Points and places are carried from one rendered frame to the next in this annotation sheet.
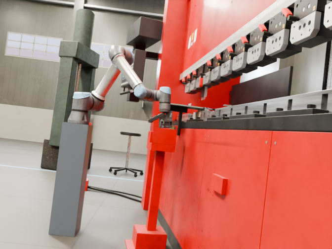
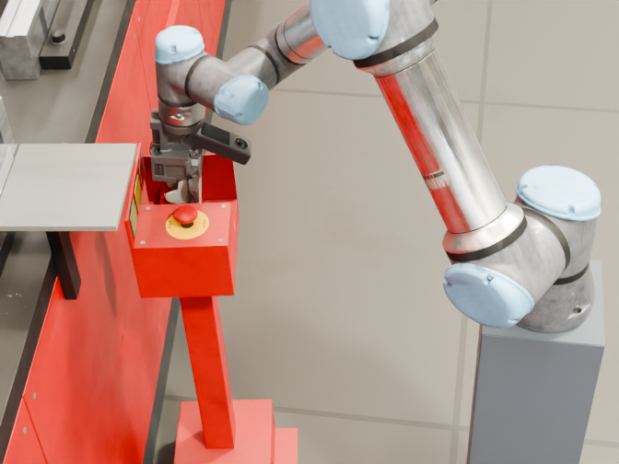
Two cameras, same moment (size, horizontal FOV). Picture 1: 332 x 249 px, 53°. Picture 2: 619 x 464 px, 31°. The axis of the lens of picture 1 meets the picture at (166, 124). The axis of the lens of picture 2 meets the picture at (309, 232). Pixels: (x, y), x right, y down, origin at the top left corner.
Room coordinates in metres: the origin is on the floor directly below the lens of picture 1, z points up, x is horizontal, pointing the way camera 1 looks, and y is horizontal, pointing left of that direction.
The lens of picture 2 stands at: (3.58, 0.56, 2.03)
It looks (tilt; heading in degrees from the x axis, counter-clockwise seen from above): 44 degrees down; 194
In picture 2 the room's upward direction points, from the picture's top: 3 degrees counter-clockwise
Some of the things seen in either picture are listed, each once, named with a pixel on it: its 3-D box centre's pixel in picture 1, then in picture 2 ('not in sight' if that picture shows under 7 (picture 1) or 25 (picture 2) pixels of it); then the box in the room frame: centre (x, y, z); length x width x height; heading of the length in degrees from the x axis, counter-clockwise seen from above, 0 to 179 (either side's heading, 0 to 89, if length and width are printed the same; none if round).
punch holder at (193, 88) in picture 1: (197, 80); not in sight; (2.74, -0.22, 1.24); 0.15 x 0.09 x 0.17; 9
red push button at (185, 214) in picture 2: not in sight; (186, 219); (2.33, 0.04, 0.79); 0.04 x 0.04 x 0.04
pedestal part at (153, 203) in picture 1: (155, 189); (207, 354); (2.28, 0.02, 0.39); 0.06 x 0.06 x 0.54; 12
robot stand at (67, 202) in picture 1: (71, 177); (520, 445); (2.39, 0.62, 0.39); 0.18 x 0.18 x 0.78; 2
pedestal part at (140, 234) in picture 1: (145, 237); (238, 453); (2.28, 0.05, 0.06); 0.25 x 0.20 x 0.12; 102
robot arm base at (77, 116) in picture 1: (79, 116); (546, 273); (2.39, 0.62, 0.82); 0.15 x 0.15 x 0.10
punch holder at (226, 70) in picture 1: (232, 62); not in sight; (1.95, -0.35, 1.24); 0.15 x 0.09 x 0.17; 9
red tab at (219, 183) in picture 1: (218, 184); (173, 29); (1.48, -0.26, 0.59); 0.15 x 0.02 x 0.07; 9
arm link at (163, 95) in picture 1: (164, 95); (181, 65); (2.23, 0.03, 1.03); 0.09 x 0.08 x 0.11; 63
